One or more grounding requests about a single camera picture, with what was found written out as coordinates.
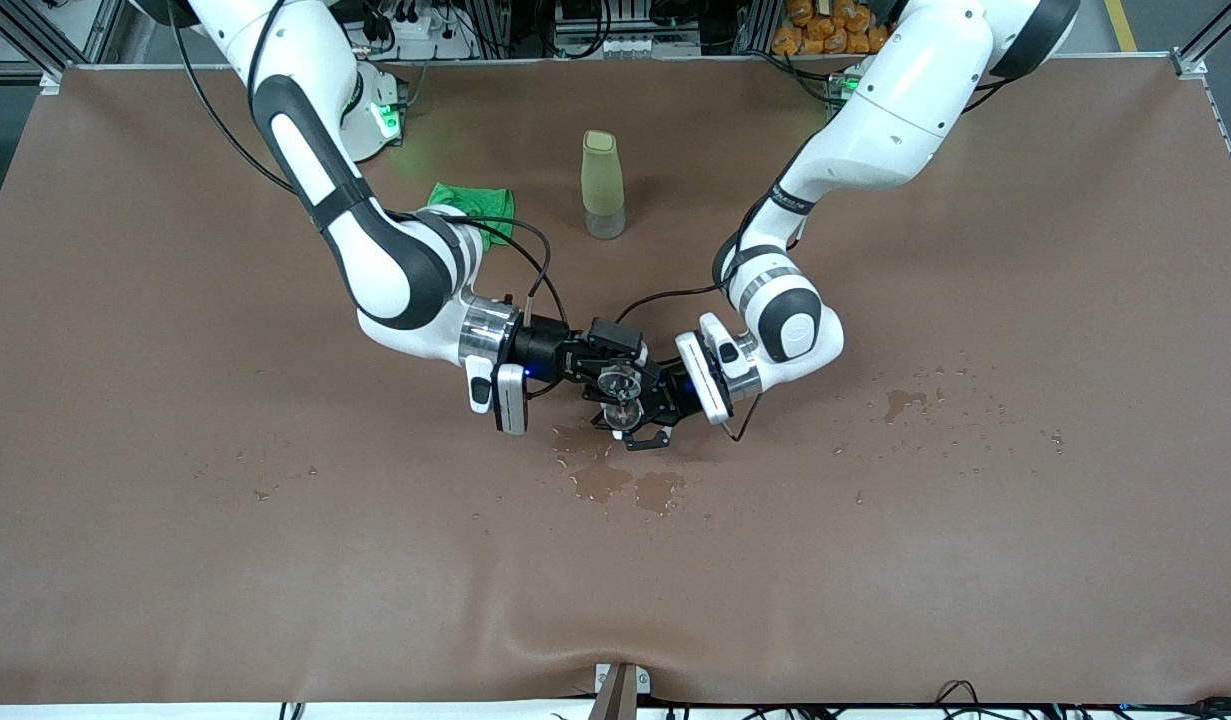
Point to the aluminium frame profile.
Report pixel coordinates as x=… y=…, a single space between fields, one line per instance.
x=1190 y=62
x=50 y=50

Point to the white power strip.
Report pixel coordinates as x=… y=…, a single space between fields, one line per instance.
x=425 y=45

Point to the bag of orange snacks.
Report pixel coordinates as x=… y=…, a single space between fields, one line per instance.
x=825 y=35

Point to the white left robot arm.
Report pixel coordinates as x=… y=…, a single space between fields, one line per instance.
x=905 y=110

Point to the small clear glass beaker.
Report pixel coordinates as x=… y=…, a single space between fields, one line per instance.
x=618 y=382

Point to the green bottle with clear base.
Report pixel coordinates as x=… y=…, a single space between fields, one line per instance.
x=602 y=180

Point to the brown table mat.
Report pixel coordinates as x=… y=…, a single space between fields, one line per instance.
x=675 y=600

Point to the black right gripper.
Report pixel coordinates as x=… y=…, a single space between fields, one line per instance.
x=543 y=346

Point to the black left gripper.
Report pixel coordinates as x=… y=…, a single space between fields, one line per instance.
x=669 y=394

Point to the green microfibre cloth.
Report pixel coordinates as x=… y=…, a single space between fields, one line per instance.
x=490 y=205

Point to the steel double jigger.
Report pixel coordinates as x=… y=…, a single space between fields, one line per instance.
x=623 y=415

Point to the large spilled liquid puddle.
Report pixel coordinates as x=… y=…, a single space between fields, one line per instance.
x=600 y=482

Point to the aluminium frame post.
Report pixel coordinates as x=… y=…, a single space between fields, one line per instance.
x=620 y=695

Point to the small spilled liquid puddle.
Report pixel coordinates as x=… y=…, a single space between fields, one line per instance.
x=900 y=402

